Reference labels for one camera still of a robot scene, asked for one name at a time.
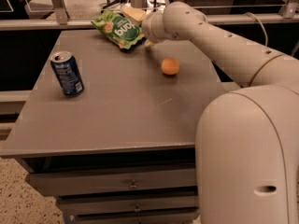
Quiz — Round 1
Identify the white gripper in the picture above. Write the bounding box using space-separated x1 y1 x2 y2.
121 6 175 48

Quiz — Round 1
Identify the green rice chip bag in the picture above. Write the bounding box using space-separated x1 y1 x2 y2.
92 10 144 49

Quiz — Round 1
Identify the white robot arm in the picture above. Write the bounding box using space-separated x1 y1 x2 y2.
122 2 299 224

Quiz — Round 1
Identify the orange fruit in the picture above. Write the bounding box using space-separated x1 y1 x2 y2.
161 58 180 76

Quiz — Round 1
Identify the blue soda can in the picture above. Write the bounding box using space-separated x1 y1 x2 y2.
50 50 84 97

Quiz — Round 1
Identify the grey drawer cabinet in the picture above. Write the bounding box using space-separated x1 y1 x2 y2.
1 30 224 224

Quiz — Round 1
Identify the metal railing frame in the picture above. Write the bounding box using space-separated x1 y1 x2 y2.
0 0 299 31

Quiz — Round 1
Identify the white cable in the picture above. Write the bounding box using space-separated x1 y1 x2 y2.
244 11 269 47

